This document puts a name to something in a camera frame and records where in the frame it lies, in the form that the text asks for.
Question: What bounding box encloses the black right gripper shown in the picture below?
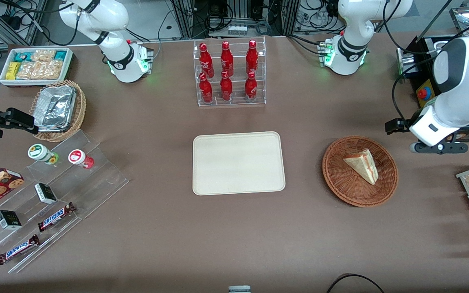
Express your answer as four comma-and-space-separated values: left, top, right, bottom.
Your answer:
0, 107, 39, 138

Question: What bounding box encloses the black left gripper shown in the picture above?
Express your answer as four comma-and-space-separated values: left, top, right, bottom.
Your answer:
385, 118, 412, 134

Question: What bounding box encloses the triangular sandwich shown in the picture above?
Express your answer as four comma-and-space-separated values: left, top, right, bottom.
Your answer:
343, 149, 379, 185

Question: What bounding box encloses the light wicker basket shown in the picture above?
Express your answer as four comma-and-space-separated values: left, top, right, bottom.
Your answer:
29, 80, 87, 142

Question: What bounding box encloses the brown wicker basket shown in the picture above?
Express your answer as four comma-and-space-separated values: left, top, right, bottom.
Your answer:
322, 136, 399, 208

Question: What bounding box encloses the beige plastic tray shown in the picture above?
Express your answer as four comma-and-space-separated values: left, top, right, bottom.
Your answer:
193, 131, 286, 196

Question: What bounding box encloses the green lid yogurt cup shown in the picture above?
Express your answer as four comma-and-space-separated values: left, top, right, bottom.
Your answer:
28, 144, 59, 165

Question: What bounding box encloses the aluminium foil container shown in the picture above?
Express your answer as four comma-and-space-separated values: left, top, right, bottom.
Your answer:
34, 85, 77, 133

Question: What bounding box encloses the white snack bin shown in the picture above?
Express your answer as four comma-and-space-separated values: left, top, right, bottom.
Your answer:
0, 47, 74, 87

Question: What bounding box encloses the clear cracker bag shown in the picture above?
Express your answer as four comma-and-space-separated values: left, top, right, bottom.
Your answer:
17, 61, 62, 80
31, 50, 56, 63

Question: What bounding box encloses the red lid yogurt cup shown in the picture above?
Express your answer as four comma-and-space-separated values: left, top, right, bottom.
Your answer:
68, 149, 94, 169

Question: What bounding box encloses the small black carton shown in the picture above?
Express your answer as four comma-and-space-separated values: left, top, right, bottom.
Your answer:
0, 210, 22, 230
34, 183, 57, 205

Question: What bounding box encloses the black food warmer cabinet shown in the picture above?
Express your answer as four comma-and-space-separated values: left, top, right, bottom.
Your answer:
396, 6, 469, 143

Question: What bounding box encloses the stainless steel pan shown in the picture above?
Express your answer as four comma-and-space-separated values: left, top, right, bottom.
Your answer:
424, 39, 449, 56

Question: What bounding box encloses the clear acrylic stepped stand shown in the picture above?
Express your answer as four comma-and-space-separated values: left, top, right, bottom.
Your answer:
0, 129, 129, 274

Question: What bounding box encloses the brown snickers bar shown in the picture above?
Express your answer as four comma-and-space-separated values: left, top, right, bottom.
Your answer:
0, 234, 40, 265
37, 202, 76, 232

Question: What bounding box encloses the red cola bottle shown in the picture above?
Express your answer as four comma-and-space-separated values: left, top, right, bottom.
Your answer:
245, 71, 258, 101
199, 73, 213, 103
199, 43, 215, 79
246, 39, 259, 76
220, 71, 233, 101
220, 41, 234, 77

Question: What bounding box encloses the clear acrylic bottle rack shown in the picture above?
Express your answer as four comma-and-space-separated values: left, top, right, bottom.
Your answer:
193, 36, 267, 107

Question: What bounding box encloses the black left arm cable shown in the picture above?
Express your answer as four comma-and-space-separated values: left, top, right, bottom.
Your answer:
382, 0, 469, 122

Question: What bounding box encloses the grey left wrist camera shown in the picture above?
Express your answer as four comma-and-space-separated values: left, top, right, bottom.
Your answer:
410, 140, 469, 155

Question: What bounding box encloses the black looped floor cable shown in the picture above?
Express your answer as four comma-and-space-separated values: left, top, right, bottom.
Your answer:
326, 273, 385, 293

